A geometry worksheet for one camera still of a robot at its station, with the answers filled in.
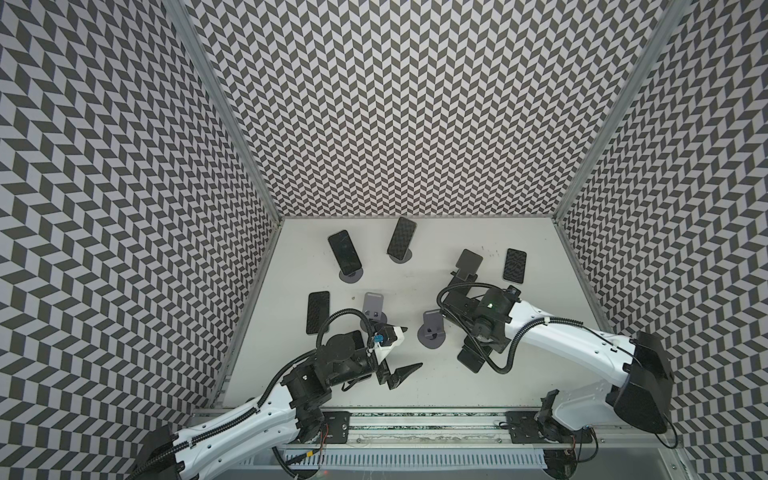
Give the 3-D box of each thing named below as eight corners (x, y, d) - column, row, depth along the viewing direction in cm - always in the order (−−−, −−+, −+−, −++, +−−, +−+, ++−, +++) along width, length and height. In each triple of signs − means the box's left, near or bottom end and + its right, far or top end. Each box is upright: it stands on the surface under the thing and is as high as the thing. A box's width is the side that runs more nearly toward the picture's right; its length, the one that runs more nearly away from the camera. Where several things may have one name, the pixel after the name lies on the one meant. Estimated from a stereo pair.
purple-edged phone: (347, 281, 100) (341, 254, 88) (336, 264, 105) (328, 236, 93) (363, 272, 102) (359, 245, 91) (351, 256, 107) (345, 228, 95)
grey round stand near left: (363, 330, 90) (360, 319, 84) (365, 304, 96) (363, 292, 90) (387, 330, 90) (386, 319, 84) (387, 304, 96) (387, 292, 90)
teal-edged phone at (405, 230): (388, 260, 107) (388, 240, 98) (399, 236, 114) (399, 216, 106) (403, 264, 106) (403, 244, 97) (413, 240, 113) (414, 220, 105)
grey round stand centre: (418, 348, 88) (419, 337, 81) (416, 322, 93) (418, 309, 86) (442, 348, 88) (445, 337, 81) (439, 322, 93) (442, 309, 86)
